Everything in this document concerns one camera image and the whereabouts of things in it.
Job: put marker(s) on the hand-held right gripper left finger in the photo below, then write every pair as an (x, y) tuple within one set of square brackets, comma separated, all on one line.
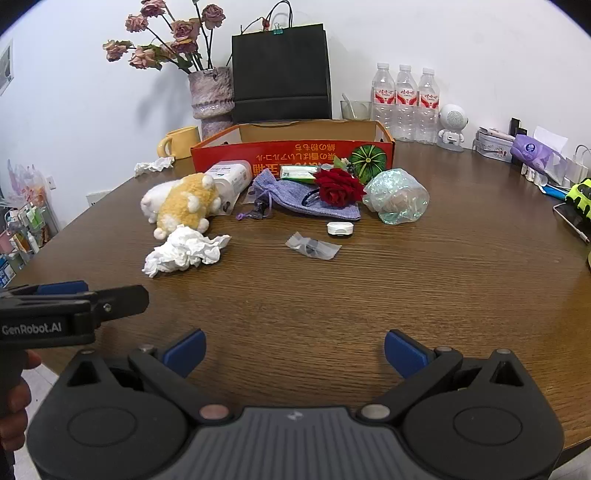
[(187, 350)]

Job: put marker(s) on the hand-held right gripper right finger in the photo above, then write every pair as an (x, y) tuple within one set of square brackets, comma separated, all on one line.
[(404, 350)]

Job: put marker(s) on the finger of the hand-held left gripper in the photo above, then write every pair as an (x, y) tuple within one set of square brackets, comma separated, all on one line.
[(124, 300), (60, 288)]

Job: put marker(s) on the large white tissue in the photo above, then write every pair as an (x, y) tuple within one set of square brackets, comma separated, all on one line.
[(184, 251)]

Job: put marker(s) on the yellow and white plush toy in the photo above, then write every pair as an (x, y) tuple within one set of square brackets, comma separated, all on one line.
[(184, 203)]

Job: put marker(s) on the small white earbud case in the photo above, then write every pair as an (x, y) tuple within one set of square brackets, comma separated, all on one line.
[(339, 228)]

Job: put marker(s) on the clear wrapper with dark candy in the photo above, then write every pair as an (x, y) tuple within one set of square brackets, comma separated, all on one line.
[(311, 247)]

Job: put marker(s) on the iridescent plastic wrap bundle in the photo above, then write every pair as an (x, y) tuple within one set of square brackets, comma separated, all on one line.
[(397, 196)]

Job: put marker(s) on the white bottle pack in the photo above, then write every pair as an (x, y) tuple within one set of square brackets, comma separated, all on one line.
[(233, 177)]

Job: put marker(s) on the red rose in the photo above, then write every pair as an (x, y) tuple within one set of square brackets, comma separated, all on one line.
[(337, 184)]

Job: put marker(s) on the green tissue pack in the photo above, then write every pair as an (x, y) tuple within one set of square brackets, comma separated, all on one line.
[(298, 172)]

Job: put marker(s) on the red cardboard box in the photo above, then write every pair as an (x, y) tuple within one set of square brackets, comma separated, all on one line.
[(277, 154)]

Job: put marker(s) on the rack of colourful items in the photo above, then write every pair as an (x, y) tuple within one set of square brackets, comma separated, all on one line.
[(23, 226)]

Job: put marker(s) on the person's left hand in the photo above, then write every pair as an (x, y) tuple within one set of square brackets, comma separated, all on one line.
[(18, 424)]

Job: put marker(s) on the small crumpled white tissue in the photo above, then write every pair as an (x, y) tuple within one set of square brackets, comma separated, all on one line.
[(152, 165)]

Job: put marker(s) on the yellow mug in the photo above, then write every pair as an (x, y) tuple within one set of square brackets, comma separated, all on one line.
[(184, 141)]

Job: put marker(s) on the silver phone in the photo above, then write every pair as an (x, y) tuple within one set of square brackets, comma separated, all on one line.
[(572, 221)]

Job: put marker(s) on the patterned tin box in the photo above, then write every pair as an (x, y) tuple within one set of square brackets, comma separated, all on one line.
[(491, 147)]

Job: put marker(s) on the green and black toy car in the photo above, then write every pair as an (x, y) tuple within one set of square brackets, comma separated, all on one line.
[(579, 196)]

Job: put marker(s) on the white robot figure speaker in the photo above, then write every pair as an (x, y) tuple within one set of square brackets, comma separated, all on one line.
[(453, 121)]

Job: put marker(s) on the purple tissue pack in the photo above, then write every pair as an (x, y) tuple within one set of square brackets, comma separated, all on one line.
[(535, 152)]

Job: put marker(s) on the clear water bottle red label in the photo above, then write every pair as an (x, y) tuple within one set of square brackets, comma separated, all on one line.
[(428, 110), (406, 106), (383, 101)]

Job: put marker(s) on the clear drinking glass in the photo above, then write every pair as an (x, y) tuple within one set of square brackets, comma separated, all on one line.
[(362, 110)]

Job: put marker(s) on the small black box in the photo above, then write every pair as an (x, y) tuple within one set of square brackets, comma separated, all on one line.
[(518, 127)]

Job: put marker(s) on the white spoon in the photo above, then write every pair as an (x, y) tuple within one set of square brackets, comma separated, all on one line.
[(348, 105)]

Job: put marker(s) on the dried pink flower bouquet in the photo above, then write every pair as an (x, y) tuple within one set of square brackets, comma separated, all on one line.
[(182, 30)]

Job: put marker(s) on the teal binder clip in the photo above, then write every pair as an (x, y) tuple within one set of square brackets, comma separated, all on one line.
[(278, 30)]

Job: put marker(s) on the white wall outlet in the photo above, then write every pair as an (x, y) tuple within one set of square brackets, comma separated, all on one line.
[(97, 198)]

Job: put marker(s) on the wall picture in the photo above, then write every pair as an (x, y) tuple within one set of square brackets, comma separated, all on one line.
[(5, 64)]

